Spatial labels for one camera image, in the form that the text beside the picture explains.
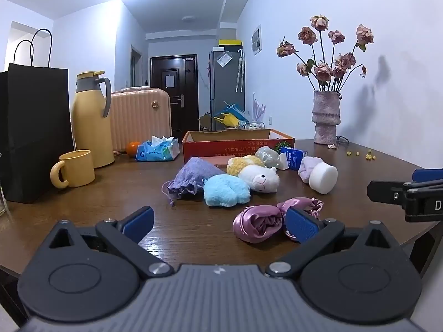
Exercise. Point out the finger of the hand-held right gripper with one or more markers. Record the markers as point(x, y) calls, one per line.
point(387, 192)
point(429, 175)

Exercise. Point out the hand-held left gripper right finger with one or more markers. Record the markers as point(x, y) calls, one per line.
point(301, 224)

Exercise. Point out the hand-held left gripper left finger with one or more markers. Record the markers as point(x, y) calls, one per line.
point(138, 222)

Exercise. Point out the pink satin cloth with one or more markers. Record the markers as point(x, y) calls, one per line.
point(256, 223)

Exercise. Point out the white foam cylinder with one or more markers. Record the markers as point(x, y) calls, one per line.
point(323, 178)

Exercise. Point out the lavender towel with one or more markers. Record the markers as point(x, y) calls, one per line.
point(308, 167)

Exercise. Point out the white and yellow sheep plush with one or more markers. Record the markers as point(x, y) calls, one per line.
point(256, 176)

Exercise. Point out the clear plastic bag bundle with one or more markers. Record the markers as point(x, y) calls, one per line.
point(268, 156)

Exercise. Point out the blue plush toy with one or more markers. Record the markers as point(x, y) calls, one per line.
point(225, 190)

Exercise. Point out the pink sponge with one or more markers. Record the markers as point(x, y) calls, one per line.
point(221, 166)

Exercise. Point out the red cardboard box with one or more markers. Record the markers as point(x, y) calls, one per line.
point(221, 148)

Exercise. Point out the yellow flower bits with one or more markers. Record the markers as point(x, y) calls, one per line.
point(369, 156)

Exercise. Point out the blue and white packet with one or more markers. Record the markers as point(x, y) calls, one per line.
point(294, 157)

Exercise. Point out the blue tissue pack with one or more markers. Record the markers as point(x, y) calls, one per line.
point(155, 151)

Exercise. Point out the orange fruit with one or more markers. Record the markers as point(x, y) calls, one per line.
point(132, 148)

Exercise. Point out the yellow mug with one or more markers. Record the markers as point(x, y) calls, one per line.
point(78, 167)

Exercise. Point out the pink textured vase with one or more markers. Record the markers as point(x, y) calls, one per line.
point(326, 117)

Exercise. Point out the pink ribbed suitcase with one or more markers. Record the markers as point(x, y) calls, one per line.
point(138, 117)

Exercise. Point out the yellow thermos jug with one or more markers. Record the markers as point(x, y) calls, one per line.
point(90, 124)

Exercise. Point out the metal utility cart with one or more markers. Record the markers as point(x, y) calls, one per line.
point(251, 124)

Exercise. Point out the purple feather decoration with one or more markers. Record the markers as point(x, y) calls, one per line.
point(259, 109)

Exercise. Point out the blue and yellow clutter pile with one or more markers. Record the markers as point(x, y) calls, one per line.
point(230, 116)

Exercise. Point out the dark brown door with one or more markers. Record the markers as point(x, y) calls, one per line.
point(173, 90)

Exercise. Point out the dried rose bouquet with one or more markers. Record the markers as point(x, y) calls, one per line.
point(323, 71)

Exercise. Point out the black paper bag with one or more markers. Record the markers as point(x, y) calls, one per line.
point(34, 128)

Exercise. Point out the grey refrigerator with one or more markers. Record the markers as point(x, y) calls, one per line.
point(225, 83)

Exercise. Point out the white hanging umbrella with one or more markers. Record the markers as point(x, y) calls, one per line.
point(239, 72)

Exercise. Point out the yellow and black box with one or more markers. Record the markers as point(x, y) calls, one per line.
point(230, 43)

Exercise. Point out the round ceiling light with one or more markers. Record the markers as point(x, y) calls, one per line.
point(188, 18)

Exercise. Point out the framed wall picture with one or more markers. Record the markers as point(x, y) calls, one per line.
point(256, 39)

